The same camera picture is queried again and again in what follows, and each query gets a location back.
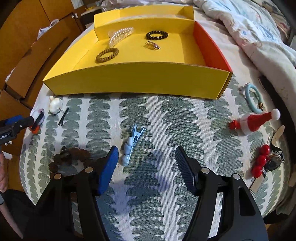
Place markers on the wristwatch with tan strap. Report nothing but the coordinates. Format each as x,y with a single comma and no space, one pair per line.
274,159

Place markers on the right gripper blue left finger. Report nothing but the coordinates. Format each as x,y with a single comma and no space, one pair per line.
108,165

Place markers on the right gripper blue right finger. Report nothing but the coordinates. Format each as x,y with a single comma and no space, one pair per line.
189,169

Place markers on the white pearl garlic clip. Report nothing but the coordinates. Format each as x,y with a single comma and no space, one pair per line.
55,105

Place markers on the white bunny carrot hair clip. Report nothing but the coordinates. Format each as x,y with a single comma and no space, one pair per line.
38,116

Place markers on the black bobby pin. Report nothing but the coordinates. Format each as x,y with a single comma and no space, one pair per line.
60,123

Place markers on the yellow cardboard box tray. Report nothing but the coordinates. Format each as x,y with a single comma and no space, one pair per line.
189,62

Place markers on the gold pink brooch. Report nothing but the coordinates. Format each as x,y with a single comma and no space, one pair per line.
152,45

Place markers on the green leaf pattern bedspread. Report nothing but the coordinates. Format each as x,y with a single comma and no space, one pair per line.
148,200

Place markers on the left hand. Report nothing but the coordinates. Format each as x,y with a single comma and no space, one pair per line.
3,176

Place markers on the red cherry bead clip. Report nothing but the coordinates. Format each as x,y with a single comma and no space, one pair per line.
261,160

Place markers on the pink floral quilt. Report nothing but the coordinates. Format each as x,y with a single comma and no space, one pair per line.
254,31

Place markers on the pearl hair claw clip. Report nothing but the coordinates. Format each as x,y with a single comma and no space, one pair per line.
117,36

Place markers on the blue cloud hair clip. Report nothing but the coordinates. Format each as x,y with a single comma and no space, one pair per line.
130,144

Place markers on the red santa hat clip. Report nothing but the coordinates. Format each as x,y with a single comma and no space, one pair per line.
251,123

